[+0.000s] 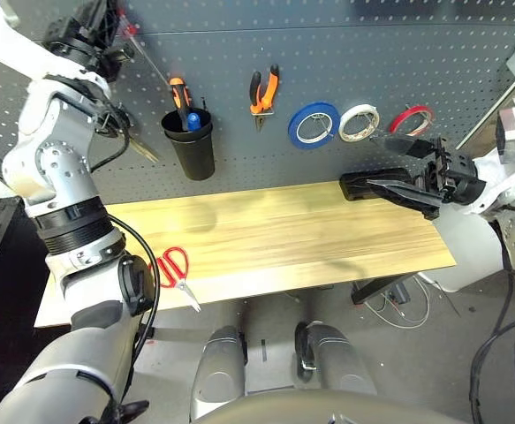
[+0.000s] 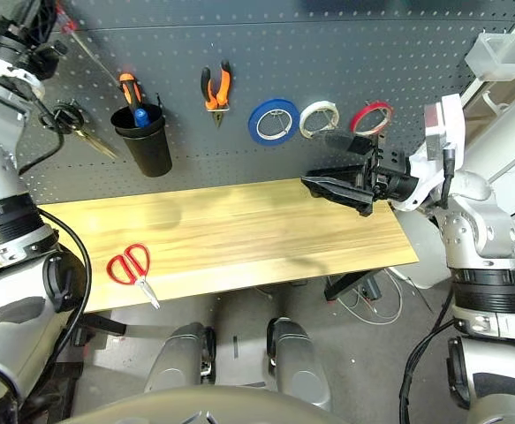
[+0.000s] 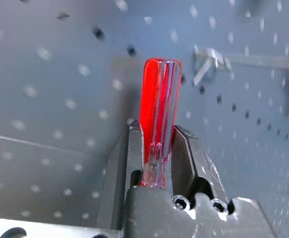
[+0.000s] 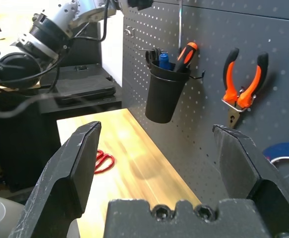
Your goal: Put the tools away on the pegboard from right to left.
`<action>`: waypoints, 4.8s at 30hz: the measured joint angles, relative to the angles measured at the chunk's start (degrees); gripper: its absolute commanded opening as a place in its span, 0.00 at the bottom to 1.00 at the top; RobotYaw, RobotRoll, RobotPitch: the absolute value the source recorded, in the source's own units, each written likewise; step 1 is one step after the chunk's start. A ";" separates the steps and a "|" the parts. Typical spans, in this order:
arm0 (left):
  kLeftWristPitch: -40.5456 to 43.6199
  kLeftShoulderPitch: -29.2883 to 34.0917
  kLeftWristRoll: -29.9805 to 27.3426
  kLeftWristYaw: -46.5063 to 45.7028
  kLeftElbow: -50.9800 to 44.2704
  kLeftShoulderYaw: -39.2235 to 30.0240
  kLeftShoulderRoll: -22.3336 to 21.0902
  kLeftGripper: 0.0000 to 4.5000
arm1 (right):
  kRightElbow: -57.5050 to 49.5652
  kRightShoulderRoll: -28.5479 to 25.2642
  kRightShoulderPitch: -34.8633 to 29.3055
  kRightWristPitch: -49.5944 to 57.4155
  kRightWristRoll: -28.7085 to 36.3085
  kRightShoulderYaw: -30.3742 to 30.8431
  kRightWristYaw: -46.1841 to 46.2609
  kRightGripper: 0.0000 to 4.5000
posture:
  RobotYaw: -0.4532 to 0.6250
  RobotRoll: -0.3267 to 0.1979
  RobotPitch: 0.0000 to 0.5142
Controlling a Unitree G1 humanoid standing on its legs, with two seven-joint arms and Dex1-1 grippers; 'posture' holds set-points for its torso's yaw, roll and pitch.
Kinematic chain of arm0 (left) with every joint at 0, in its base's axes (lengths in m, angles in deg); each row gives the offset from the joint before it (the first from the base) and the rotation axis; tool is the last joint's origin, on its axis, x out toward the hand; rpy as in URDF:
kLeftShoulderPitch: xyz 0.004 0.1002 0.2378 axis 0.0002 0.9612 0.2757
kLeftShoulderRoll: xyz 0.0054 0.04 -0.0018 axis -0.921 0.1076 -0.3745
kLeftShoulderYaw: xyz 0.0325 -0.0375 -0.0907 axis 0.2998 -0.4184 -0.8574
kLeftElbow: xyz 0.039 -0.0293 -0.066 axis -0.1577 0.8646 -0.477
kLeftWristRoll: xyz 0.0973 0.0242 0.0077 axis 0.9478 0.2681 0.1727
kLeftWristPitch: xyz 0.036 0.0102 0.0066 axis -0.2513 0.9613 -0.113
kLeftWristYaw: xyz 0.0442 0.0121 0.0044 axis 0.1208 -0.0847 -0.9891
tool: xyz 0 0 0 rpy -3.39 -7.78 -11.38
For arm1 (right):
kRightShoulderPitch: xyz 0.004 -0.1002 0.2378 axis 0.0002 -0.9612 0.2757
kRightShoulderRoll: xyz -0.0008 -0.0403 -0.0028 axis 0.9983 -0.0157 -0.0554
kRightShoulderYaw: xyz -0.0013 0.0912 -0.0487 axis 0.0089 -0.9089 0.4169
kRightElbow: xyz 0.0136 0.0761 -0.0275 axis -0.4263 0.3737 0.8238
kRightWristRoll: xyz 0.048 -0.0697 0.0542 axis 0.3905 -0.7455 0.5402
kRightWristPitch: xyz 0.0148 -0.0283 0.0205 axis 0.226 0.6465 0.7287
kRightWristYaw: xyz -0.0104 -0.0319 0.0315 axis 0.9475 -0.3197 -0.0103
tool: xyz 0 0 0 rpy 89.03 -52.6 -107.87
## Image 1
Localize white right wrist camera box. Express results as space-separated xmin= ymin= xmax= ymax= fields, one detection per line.
xmin=473 ymin=99 xmax=515 ymax=217

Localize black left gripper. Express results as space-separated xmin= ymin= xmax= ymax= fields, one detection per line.
xmin=42 ymin=0 xmax=136 ymax=81

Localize dark grey pegboard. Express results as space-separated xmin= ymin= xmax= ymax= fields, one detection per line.
xmin=0 ymin=0 xmax=515 ymax=207

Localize black tool case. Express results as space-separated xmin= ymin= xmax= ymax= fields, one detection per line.
xmin=339 ymin=167 xmax=417 ymax=202

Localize orange black pliers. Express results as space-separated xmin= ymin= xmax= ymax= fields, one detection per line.
xmin=248 ymin=64 xmax=281 ymax=132

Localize black plastic cup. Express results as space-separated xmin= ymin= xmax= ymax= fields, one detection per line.
xmin=160 ymin=108 xmax=216 ymax=181

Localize red tape roll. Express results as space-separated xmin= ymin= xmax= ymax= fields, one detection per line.
xmin=389 ymin=104 xmax=434 ymax=136

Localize silver robot leg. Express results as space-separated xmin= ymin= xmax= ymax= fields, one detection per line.
xmin=294 ymin=321 xmax=377 ymax=397
xmin=190 ymin=325 xmax=249 ymax=420

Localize red handled scissors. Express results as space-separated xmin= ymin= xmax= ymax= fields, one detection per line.
xmin=148 ymin=246 xmax=201 ymax=313

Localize silver robot right leg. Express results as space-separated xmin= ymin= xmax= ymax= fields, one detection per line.
xmin=294 ymin=321 xmax=377 ymax=397

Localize grey robot torso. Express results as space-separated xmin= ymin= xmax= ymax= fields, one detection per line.
xmin=190 ymin=388 xmax=474 ymax=424

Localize black table bracket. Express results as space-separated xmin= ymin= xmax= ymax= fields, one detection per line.
xmin=351 ymin=276 xmax=413 ymax=306

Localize white cables under table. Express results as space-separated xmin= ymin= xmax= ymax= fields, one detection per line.
xmin=362 ymin=276 xmax=461 ymax=330

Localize orange black screwdriver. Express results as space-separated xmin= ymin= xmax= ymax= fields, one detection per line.
xmin=169 ymin=77 xmax=193 ymax=132

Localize blue tape roll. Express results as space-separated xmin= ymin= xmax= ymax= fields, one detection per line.
xmin=288 ymin=102 xmax=341 ymax=150

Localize red handled screwdriver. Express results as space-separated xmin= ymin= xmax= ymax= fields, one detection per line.
xmin=117 ymin=12 xmax=172 ymax=89

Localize silver robot left leg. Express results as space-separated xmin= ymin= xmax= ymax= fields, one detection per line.
xmin=190 ymin=325 xmax=249 ymax=420

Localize black power adapter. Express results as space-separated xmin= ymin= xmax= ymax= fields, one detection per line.
xmin=391 ymin=282 xmax=413 ymax=306

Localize black handled scissors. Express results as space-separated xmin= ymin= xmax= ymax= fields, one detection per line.
xmin=95 ymin=103 xmax=161 ymax=163

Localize white frame post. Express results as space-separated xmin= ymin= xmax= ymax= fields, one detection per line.
xmin=455 ymin=81 xmax=515 ymax=149

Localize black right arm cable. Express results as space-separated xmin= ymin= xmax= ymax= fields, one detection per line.
xmin=468 ymin=149 xmax=515 ymax=424

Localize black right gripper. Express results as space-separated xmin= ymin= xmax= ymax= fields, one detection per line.
xmin=365 ymin=135 xmax=484 ymax=221

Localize white tape roll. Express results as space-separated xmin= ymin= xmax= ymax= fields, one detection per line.
xmin=338 ymin=103 xmax=381 ymax=143

